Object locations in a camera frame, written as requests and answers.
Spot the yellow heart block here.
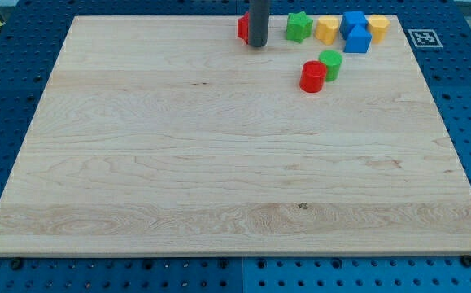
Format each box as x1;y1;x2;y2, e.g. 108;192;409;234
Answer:
314;15;340;45

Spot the grey cylindrical robot stick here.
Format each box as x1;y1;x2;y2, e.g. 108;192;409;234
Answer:
248;0;271;48

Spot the white fiducial marker tag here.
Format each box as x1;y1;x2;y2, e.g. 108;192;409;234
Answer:
408;28;443;48

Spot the red block behind stick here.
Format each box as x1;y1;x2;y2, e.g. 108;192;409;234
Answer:
237;11;249;44

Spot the blue cube block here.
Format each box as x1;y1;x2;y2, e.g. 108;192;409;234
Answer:
339;11;368;40

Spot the yellow hexagon block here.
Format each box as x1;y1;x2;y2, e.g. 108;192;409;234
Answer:
367;15;390;44

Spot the light wooden board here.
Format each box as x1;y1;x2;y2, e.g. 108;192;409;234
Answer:
0;16;471;258

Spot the green star block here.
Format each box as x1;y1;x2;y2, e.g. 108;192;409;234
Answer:
286;11;313;43

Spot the blue triangle block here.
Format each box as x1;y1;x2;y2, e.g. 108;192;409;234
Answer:
343;25;373;54

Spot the red cylinder block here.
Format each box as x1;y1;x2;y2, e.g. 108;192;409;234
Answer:
299;60;328;93

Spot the green cylinder block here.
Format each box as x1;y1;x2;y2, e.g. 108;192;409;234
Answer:
318;50;343;81

